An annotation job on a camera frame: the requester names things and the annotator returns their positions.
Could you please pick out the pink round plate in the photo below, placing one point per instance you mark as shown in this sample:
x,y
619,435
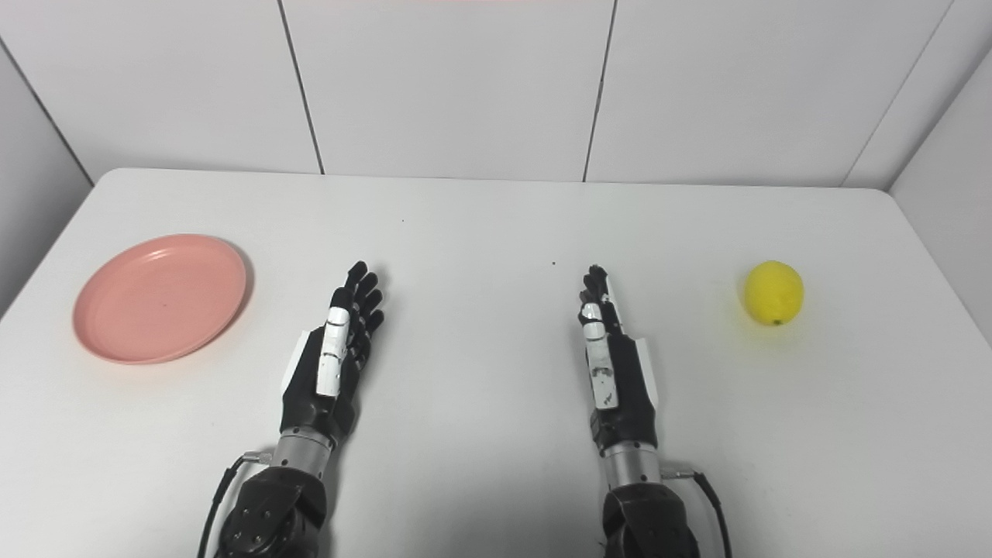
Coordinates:
x,y
160,298

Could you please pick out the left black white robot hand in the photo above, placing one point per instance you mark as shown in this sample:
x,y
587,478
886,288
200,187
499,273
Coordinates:
x,y
333,372

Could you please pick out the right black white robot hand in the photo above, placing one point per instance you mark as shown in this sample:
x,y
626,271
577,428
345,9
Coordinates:
x,y
620,372

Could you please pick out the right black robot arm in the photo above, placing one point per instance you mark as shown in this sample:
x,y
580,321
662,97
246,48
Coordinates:
x,y
643,504

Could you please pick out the yellow lemon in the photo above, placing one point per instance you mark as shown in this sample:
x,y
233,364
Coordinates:
x,y
773,292

